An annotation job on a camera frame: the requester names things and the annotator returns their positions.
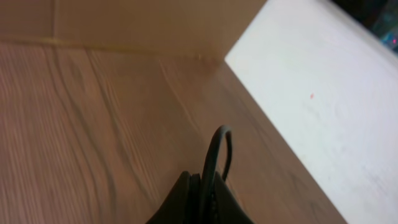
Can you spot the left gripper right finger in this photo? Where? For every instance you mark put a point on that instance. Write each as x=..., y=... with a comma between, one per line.
x=226, y=209

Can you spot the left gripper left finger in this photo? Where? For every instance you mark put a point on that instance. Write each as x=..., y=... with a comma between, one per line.
x=181, y=204

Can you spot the white foam board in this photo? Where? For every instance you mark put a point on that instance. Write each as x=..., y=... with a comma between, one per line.
x=330, y=89

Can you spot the cardboard box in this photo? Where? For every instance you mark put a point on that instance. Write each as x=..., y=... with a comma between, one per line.
x=204, y=28

